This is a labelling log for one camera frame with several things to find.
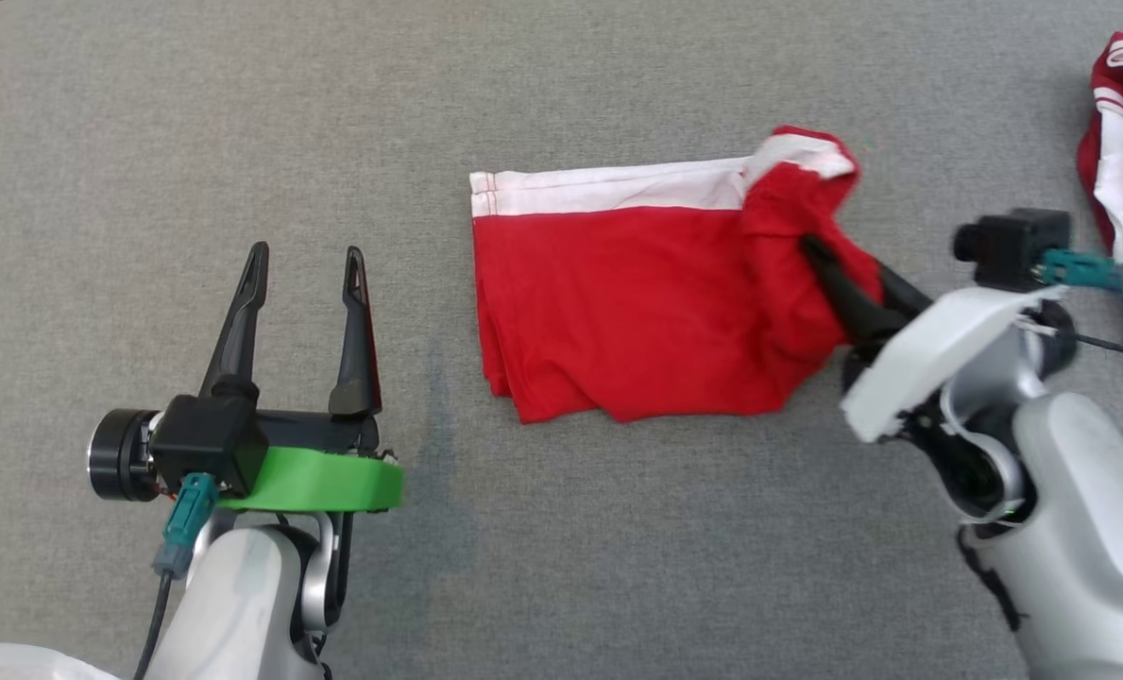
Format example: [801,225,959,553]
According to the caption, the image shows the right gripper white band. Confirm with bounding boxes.
[799,235,1063,446]

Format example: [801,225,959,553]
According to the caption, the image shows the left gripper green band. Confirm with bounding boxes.
[87,241,405,516]

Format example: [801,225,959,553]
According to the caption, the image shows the red white-striped shorts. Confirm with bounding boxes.
[468,125,889,425]

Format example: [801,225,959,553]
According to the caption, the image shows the teal left camera connector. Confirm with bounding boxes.
[151,473,220,580]

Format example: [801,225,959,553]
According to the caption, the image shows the teal camera connector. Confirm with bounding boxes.
[151,473,220,580]
[1040,249,1123,293]

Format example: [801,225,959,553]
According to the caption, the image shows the teal right camera connector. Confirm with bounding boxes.
[1040,249,1123,293]

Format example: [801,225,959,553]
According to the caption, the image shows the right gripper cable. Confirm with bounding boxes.
[1069,331,1123,368]

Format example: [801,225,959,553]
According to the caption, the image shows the black left camera cable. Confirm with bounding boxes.
[130,570,178,680]

